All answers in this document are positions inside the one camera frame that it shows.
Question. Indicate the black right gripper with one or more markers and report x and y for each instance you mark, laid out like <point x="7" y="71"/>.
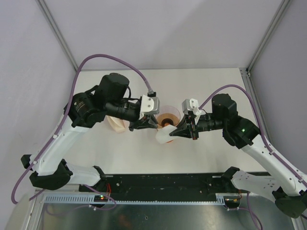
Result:
<point x="185" y="128"/>

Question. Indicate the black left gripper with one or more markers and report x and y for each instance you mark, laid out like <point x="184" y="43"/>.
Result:
<point x="148" y="121"/>

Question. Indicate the clear pink glass dripper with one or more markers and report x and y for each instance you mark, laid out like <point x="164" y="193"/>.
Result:
<point x="168" y="114"/>

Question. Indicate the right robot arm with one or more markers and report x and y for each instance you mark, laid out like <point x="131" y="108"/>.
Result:
<point x="286" y="186"/>

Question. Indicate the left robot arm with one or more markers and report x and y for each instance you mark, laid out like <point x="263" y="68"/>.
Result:
<point x="50" y="170"/>

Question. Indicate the orange glass coffee carafe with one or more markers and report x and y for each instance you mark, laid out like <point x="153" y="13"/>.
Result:
<point x="167" y="128"/>

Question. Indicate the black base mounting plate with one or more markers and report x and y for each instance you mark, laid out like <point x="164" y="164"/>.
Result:
<point x="168" y="187"/>

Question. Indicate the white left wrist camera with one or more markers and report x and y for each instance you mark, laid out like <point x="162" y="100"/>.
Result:
<point x="149" y="106"/>

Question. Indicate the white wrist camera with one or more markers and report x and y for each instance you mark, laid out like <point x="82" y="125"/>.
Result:
<point x="191" y="105"/>
<point x="149" y="106"/>

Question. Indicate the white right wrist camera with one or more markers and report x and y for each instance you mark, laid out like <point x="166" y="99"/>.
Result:
<point x="191" y="105"/>

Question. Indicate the aluminium side rail right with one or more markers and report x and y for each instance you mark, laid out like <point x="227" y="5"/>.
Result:
<point x="249" y="86"/>

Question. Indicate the grey slotted cable duct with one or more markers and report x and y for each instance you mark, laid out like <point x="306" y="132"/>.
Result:
<point x="97" y="199"/>

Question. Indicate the aluminium frame post left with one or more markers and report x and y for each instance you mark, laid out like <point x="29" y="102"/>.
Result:
<point x="57" y="32"/>

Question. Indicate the aluminium frame post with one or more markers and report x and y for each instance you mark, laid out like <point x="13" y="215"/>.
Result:
<point x="273" y="25"/>
<point x="57" y="32"/>

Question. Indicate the aluminium frame post right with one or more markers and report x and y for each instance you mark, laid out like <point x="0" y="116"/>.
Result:
<point x="273" y="25"/>

